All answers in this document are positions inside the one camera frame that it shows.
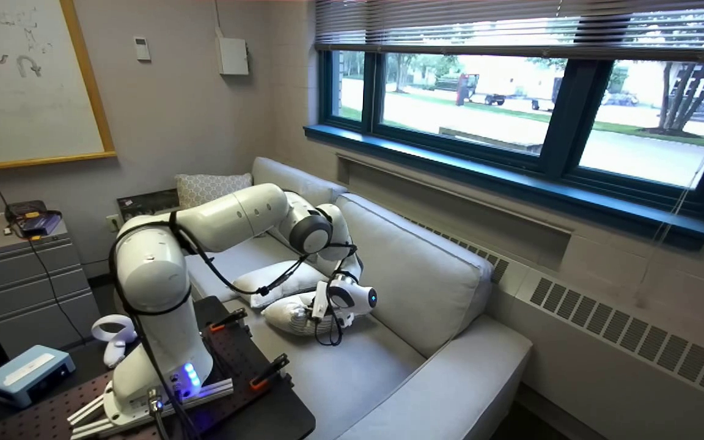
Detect grey fabric couch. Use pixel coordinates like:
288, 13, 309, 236
175, 156, 534, 440

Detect plain white pillow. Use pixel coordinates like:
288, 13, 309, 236
232, 261, 329, 309

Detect small patterned grey pillow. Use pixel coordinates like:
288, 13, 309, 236
261, 291, 356, 337

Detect large patterned grey pillow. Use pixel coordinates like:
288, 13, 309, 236
175, 173, 254, 210

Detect black and orange clamp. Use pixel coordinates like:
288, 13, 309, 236
249, 353, 290, 391
208, 307, 248, 332

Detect black perforated robot stand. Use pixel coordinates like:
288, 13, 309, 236
0, 296, 317, 440

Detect dark flat board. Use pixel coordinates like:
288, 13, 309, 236
116, 189, 180, 222

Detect dark window blinds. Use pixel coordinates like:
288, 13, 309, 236
314, 0, 704, 63

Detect white hand controller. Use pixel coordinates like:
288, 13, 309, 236
90, 314, 139, 369

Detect black device with orange label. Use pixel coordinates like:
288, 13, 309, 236
4, 200, 64, 240

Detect grey filing cabinet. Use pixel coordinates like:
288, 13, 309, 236
0, 215, 103, 359

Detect blue and white box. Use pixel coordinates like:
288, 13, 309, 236
0, 345, 77, 409

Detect window with dark frame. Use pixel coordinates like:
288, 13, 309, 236
302, 48, 704, 250

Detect white wall box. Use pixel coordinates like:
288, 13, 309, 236
214, 0, 251, 77

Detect beige wall radiator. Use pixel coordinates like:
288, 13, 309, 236
336, 153, 704, 411

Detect black cable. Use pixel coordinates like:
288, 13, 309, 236
0, 114, 87, 344

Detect whiteboard with wooden frame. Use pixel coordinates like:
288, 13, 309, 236
0, 0, 118, 174

